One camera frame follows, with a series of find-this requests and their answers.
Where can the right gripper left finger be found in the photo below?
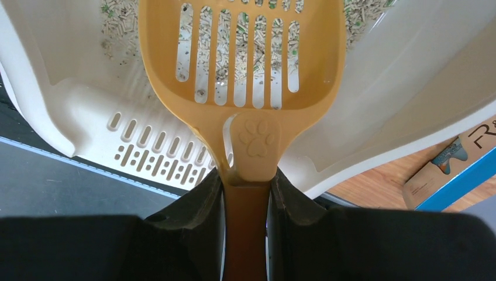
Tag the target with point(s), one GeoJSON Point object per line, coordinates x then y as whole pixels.
{"type": "Point", "coordinates": [183, 241]}

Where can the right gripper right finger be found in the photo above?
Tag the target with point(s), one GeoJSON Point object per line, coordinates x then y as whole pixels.
{"type": "Point", "coordinates": [304, 242]}

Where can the yellow litter scoop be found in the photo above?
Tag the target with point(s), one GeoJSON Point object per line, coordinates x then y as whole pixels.
{"type": "Point", "coordinates": [246, 139]}

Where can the beige litter box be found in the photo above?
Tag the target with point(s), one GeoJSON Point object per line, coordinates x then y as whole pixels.
{"type": "Point", "coordinates": [423, 73]}

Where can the blue and tan box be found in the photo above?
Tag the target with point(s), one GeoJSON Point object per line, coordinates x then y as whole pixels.
{"type": "Point", "coordinates": [457, 170]}

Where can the cat litter granules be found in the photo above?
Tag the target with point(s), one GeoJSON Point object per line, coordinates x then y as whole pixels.
{"type": "Point", "coordinates": [236, 42]}

